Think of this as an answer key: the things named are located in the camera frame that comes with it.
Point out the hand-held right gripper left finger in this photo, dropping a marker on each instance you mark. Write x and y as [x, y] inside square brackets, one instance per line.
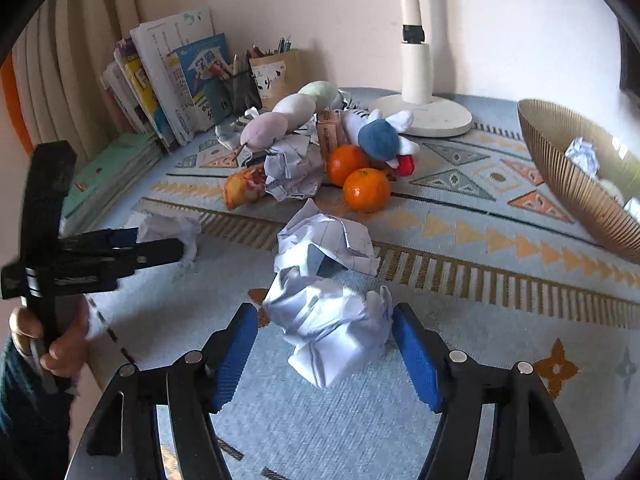
[232, 355]

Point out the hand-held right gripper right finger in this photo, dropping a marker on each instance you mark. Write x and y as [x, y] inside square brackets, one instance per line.
[415, 355]

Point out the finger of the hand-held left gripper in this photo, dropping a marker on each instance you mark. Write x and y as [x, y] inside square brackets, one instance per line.
[155, 252]
[120, 237]

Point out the white paper ball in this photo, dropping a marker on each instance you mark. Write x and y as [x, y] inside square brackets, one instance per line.
[330, 330]
[325, 240]
[292, 170]
[170, 230]
[582, 155]

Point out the gold ribbed bowl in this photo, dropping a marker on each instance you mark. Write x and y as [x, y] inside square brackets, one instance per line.
[560, 180]

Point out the person's left forearm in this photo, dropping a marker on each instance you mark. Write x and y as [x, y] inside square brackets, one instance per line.
[30, 420]

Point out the person's left hand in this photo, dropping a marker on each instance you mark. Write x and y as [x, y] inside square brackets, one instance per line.
[67, 355]

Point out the stack of green books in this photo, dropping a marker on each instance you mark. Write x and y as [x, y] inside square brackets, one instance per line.
[110, 170]

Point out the patterned woven table mat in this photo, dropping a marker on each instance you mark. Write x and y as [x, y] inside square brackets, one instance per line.
[475, 310]

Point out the orange snack packet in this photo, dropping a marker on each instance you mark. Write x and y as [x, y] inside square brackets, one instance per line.
[244, 189]

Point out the white pleated curtain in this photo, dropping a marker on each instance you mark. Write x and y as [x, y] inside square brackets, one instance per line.
[75, 60]

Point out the crumpled grey printed paper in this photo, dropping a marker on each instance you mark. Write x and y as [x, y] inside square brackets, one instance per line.
[231, 135]

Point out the row of upright books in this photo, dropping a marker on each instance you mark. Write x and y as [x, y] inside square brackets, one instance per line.
[165, 75]

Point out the orange fruit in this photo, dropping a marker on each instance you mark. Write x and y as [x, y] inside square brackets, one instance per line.
[366, 190]
[345, 162]

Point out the black mesh pen holder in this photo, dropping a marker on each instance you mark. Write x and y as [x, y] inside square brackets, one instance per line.
[240, 94]
[236, 67]

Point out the three-colour dango plush toy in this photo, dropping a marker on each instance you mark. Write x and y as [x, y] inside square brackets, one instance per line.
[290, 107]

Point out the orange cardboard box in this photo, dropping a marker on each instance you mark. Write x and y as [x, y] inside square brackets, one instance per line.
[327, 135]

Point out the wooden pen holder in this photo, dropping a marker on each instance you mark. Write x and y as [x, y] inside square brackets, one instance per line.
[272, 80]

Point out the white and blue plush toy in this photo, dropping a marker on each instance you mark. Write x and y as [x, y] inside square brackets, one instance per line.
[375, 135]

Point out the bunch of coloured pens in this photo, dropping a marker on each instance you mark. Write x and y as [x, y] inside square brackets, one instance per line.
[284, 45]

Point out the white desk lamp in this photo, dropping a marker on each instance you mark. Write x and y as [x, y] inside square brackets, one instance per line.
[416, 75]

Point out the black monitor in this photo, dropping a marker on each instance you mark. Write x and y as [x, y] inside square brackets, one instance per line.
[629, 55]

